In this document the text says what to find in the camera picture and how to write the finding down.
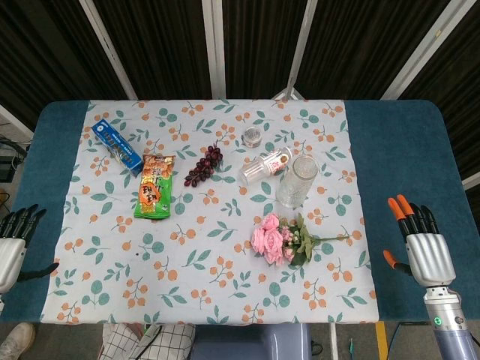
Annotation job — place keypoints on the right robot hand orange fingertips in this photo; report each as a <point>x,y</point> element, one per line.
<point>431,258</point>

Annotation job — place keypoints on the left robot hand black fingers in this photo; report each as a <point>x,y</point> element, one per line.
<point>11,255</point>

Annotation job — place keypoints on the pink rose bouquet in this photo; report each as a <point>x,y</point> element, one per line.
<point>268,240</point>

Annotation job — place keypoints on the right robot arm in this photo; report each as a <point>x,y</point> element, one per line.
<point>446,330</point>

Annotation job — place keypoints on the textured clear glass vase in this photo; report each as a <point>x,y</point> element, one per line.
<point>296,183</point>

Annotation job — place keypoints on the white shoe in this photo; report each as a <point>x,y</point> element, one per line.
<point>17,341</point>

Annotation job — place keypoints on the teal fabric table cover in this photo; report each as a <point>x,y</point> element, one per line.
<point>393,150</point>

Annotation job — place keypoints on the blue rectangular carton box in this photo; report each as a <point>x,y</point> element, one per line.
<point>116,148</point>

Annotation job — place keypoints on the green orange snack bag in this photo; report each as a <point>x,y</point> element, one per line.
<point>154,187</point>

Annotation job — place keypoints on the white black checked cloth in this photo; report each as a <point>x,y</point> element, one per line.
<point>150,345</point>

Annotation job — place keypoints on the clear bottle red label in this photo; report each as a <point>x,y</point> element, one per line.
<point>262,167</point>

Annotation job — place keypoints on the grey blue plastic stool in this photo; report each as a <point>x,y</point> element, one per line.
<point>251,343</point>

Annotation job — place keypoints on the floral print tablecloth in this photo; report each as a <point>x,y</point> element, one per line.
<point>225,262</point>

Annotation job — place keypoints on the purple grape bunch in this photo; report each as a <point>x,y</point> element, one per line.
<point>206,163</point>

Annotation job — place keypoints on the small glass jar silver lid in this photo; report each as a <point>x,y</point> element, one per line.
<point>252,137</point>

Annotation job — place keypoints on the grey metal stand foot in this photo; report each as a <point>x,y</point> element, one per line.
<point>287,94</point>

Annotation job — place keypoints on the white frame post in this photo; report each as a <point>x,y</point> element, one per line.
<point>108,48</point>
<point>215,48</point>
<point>423,48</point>
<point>305,48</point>

